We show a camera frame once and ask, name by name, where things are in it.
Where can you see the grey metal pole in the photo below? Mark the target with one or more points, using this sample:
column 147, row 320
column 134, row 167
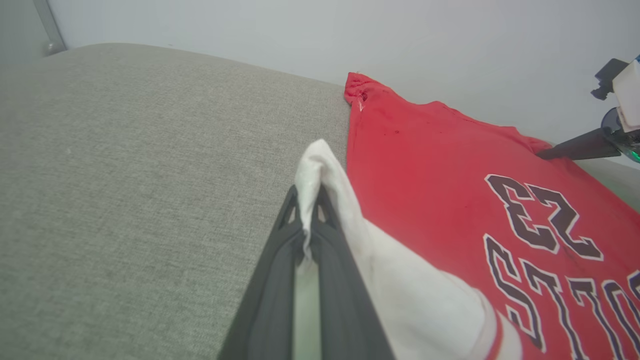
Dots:
column 50, row 27

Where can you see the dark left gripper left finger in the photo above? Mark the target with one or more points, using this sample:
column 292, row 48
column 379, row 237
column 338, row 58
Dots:
column 270, row 300

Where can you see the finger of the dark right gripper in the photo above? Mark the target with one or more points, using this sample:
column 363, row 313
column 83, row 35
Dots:
column 580, row 147

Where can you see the red basketball jersey white sleeves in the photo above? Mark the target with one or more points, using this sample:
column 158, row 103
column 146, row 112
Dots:
column 430, row 175

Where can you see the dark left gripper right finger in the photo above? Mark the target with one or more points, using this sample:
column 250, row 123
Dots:
column 340, row 310

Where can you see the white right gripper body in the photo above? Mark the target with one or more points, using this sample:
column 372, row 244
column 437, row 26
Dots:
column 631, row 95

